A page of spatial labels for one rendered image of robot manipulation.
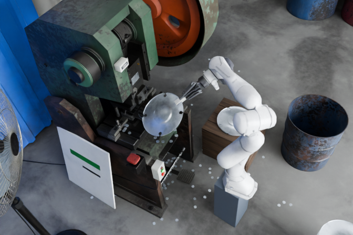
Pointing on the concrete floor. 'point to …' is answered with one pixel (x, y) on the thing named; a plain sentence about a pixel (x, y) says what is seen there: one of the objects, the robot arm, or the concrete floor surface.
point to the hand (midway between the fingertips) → (180, 100)
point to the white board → (87, 166)
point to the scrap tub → (312, 131)
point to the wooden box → (214, 137)
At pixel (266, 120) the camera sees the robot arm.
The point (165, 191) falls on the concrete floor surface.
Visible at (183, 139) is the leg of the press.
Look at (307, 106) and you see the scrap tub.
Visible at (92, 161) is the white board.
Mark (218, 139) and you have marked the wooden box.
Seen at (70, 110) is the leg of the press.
